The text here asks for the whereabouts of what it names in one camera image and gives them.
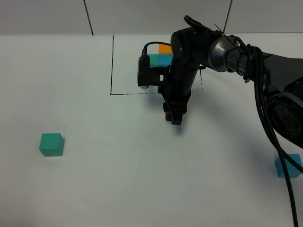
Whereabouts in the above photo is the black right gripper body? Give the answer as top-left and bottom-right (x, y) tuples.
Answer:
(158, 63), (196, 103)

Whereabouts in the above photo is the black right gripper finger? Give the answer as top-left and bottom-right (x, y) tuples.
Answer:
(163, 103), (171, 122)
(171, 108), (186, 125)

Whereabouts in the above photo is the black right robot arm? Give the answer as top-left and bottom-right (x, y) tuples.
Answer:
(161, 16), (303, 147)

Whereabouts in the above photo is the blue template cube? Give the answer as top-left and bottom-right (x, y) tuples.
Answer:
(158, 53), (173, 67)

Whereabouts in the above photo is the green template cube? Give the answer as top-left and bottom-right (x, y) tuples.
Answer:
(147, 53), (159, 68)

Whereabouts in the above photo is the orange template cube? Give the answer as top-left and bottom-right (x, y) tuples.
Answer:
(159, 44), (172, 54)

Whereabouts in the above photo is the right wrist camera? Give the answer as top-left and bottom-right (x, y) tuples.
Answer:
(137, 55), (150, 90)

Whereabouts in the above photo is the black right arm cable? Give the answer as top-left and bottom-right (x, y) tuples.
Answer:
(141, 42), (303, 227)

